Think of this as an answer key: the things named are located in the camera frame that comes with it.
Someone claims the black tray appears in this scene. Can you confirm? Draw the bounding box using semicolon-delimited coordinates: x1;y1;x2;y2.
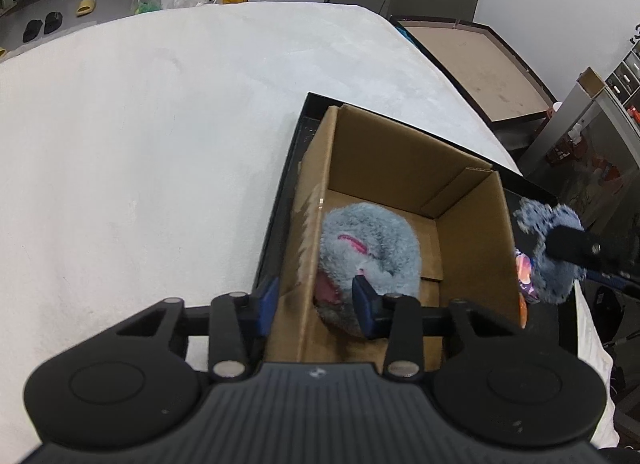
252;91;578;370

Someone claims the grey drawer unit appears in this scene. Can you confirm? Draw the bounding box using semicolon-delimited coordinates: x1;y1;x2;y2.
604;50;640;112

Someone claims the large grey plush toy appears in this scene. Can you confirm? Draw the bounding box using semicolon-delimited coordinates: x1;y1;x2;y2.
314;203;422;337

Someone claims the grey metal cabinet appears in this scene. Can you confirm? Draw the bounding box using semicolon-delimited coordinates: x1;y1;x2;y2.
519;86;640;250

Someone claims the small grey plush toy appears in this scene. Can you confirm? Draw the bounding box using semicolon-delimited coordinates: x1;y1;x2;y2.
514;198;588;306

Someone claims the cardboard box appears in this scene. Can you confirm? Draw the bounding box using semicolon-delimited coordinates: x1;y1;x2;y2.
262;104;526;365

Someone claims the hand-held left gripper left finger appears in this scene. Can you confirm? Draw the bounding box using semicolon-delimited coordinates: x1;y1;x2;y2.
115;276;281;378

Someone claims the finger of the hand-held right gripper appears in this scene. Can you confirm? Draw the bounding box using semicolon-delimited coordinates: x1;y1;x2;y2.
545;225;640;279

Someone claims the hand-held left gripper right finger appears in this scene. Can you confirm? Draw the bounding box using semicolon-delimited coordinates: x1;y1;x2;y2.
351;275;522;378

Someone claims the brown board with black frame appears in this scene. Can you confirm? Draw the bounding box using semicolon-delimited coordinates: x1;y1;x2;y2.
389;15;559;126

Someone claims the colourful soft toy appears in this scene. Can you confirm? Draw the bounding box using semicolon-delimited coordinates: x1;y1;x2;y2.
514;250;537;306

